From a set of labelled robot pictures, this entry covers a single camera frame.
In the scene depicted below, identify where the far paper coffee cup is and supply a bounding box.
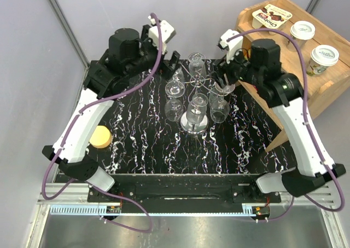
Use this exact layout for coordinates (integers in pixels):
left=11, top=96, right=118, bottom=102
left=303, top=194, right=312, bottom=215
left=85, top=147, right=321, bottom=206
left=290, top=21, right=316, bottom=49

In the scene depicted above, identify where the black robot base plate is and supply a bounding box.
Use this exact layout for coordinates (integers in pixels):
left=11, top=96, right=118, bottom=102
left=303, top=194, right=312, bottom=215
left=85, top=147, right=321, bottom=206
left=59, top=172, right=301, bottom=215

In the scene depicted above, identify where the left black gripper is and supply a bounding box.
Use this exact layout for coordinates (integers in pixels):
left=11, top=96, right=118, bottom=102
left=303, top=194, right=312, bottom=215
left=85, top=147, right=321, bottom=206
left=125, top=25, right=182, bottom=80

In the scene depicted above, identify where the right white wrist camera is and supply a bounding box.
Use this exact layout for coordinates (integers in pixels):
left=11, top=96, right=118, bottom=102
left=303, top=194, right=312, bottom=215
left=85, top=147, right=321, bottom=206
left=218, top=29, right=243, bottom=64

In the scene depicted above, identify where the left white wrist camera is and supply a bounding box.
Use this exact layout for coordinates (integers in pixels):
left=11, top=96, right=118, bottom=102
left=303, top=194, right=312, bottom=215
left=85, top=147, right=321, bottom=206
left=148, top=15, right=176, bottom=55

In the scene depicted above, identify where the chocolate yogurt cup pack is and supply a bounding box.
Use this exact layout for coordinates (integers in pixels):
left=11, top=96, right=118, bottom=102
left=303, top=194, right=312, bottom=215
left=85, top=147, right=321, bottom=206
left=252, top=4, right=293, bottom=31

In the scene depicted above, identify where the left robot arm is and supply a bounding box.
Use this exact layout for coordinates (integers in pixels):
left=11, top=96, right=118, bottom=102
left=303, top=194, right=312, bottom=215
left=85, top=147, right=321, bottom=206
left=42, top=20, right=180, bottom=201

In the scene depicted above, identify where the near paper coffee cup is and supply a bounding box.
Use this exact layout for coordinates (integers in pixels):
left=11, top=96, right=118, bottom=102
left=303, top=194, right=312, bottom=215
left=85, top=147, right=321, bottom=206
left=306, top=45, right=339, bottom=76

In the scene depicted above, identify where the aluminium rail frame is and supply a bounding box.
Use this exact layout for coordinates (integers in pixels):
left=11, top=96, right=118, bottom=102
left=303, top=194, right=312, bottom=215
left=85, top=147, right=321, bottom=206
left=27, top=149, right=350, bottom=248

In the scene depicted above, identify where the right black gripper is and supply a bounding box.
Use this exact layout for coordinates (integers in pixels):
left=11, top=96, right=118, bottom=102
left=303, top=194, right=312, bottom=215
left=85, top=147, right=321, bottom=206
left=209, top=45, right=263, bottom=89

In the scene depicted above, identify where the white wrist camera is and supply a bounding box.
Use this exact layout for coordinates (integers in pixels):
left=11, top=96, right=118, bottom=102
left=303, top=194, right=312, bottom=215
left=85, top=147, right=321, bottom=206
left=218, top=29, right=243, bottom=64
left=148, top=15, right=176, bottom=55

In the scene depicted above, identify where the clear wine glass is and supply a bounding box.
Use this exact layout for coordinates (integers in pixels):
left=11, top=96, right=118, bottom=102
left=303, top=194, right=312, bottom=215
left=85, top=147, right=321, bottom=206
left=186, top=93, right=208, bottom=126
left=210, top=83, right=236, bottom=123

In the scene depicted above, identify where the wooden shelf unit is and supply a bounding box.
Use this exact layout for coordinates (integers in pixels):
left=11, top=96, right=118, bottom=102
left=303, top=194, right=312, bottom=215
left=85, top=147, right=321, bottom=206
left=236, top=0, right=349, bottom=152

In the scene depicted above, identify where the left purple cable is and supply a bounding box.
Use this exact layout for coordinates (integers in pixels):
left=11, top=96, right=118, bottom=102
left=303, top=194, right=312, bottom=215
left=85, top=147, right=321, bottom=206
left=42, top=12, right=162, bottom=234

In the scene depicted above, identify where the chrome wine glass rack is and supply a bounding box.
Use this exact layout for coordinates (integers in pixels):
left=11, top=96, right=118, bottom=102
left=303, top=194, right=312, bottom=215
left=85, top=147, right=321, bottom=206
left=172, top=64, right=228, bottom=135

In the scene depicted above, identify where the paper coffee cup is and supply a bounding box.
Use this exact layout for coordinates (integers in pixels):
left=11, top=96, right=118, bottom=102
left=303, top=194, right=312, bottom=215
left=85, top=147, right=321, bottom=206
left=306, top=45, right=339, bottom=76
left=290, top=21, right=316, bottom=49

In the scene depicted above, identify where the ribbed glass goblet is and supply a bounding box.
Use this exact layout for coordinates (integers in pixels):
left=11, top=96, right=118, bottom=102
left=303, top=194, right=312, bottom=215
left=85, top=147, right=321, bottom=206
left=165, top=80, right=185, bottom=122

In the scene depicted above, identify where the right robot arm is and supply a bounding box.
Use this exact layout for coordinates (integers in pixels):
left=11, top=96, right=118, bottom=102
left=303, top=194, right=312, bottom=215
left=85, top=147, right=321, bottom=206
left=214, top=37, right=346, bottom=202

